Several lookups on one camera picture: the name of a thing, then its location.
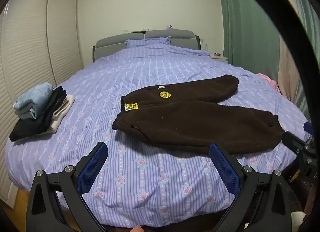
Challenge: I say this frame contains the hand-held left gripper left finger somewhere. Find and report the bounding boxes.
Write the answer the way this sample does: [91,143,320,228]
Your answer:
[26,141,110,232]

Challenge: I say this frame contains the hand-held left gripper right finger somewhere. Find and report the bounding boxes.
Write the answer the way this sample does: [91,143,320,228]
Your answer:
[209,142,292,232]

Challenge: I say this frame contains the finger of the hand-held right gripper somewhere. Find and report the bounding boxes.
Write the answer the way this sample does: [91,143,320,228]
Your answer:
[303,121,316,139]
[282,131,312,159]

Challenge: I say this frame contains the dark brown fleece pants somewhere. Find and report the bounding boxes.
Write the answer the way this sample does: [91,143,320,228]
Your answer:
[112,74,285,156]

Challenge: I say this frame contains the cream folded garment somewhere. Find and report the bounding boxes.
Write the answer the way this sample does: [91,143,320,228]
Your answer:
[46,95,75,133]

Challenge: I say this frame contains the pink cloth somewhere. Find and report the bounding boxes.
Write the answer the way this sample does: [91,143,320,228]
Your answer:
[256,73,282,94]

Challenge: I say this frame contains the stack of folded clothes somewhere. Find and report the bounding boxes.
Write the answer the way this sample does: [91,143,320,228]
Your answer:
[9,86,68,142]

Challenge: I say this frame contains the purple floral striped duvet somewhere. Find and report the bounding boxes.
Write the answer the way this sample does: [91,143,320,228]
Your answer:
[5,38,313,229]

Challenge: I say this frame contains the light blue folded garment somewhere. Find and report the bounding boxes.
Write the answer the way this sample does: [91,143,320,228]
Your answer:
[13,82,54,119]

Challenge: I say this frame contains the green curtain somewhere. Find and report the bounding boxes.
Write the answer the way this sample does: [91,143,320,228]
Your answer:
[216,0,320,113]

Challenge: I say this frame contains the grey upholstered headboard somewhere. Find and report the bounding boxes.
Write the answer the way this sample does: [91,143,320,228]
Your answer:
[92,29,201,63]

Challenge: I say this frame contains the white louvered wardrobe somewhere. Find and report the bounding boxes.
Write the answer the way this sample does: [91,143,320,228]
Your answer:
[0,0,83,209]

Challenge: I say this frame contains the purple floral pillow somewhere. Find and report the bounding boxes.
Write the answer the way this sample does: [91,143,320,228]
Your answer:
[126,36,172,49]

